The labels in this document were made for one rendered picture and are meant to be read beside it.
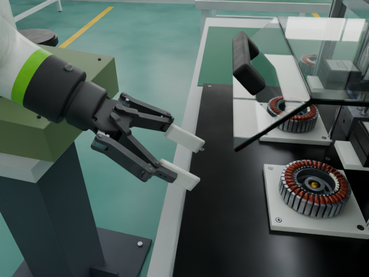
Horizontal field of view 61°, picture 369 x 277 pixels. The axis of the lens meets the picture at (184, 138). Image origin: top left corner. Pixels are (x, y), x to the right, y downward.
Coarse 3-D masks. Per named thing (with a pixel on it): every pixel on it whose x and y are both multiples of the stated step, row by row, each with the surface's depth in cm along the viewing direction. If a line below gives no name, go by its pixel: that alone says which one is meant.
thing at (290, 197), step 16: (304, 160) 57; (288, 176) 53; (304, 176) 57; (320, 176) 56; (336, 176) 54; (288, 192) 52; (304, 192) 51; (320, 192) 53; (336, 192) 51; (304, 208) 51; (320, 208) 49; (336, 208) 50
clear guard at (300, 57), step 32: (288, 32) 38; (320, 32) 38; (352, 32) 38; (256, 64) 38; (288, 64) 32; (320, 64) 30; (352, 64) 30; (256, 96) 32; (288, 96) 28; (320, 96) 25; (352, 96) 25; (256, 128) 28
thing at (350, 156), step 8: (360, 128) 48; (368, 128) 47; (352, 136) 50; (360, 136) 48; (368, 136) 46; (336, 144) 51; (344, 144) 51; (352, 144) 50; (360, 144) 48; (368, 144) 45; (344, 152) 49; (352, 152) 49; (360, 152) 47; (368, 152) 45; (344, 160) 47; (352, 160) 47; (360, 160) 47; (368, 160) 45; (344, 168) 47; (352, 168) 47; (360, 168) 47; (368, 168) 47
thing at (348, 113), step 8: (344, 112) 73; (352, 112) 69; (360, 112) 69; (368, 112) 69; (344, 120) 73; (352, 120) 69; (360, 120) 68; (368, 120) 68; (344, 128) 72; (352, 128) 70
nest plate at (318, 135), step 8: (320, 120) 74; (312, 128) 72; (320, 128) 72; (264, 136) 69; (272, 136) 69; (280, 136) 69; (288, 136) 69; (296, 136) 69; (304, 136) 69; (312, 136) 69; (320, 136) 69; (312, 144) 69; (320, 144) 69; (328, 144) 68
